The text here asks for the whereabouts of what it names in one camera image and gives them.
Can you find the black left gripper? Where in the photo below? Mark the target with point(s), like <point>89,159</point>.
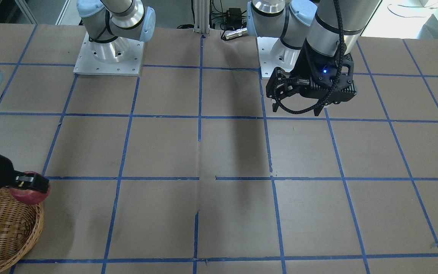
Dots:
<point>305,65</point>

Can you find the red yellow apple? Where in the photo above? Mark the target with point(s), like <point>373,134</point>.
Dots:
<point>28,197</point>

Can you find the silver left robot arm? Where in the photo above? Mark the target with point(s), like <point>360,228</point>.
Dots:
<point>314,44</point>

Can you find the woven wicker basket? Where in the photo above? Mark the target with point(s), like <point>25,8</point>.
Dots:
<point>20,228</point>

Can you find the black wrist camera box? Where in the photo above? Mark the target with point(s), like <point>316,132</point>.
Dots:
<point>315,91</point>

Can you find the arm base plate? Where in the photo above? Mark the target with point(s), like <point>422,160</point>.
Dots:
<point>122,57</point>
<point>272,53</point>

